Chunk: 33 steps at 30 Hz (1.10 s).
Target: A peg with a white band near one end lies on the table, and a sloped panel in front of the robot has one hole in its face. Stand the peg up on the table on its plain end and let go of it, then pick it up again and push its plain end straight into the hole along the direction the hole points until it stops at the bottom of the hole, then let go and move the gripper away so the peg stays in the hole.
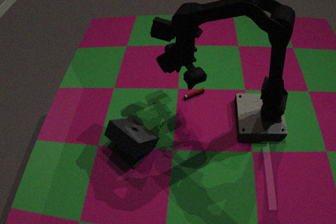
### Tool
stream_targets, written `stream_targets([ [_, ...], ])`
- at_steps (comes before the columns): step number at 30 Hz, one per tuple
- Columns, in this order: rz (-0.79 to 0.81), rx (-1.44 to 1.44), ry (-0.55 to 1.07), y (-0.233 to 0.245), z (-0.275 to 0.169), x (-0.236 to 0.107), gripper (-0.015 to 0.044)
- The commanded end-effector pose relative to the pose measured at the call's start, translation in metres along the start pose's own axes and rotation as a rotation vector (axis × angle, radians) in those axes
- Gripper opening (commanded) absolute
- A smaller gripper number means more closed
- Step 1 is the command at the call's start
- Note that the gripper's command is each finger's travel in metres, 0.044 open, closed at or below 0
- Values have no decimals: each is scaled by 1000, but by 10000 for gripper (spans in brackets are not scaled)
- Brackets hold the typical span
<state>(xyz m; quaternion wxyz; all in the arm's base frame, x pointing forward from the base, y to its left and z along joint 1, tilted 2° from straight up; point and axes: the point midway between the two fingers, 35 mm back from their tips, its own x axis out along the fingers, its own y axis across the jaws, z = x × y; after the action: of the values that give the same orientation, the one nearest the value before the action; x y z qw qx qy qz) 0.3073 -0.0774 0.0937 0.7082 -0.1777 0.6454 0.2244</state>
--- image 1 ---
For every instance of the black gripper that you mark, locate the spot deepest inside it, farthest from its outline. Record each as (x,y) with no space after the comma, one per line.
(193,75)

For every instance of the dark grey sloped panel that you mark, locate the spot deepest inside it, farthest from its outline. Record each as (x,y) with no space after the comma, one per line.
(130,140)

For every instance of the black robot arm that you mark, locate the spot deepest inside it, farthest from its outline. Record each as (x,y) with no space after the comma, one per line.
(279,26)

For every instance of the dark red cylinder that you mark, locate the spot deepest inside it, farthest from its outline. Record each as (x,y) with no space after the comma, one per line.
(194,93)

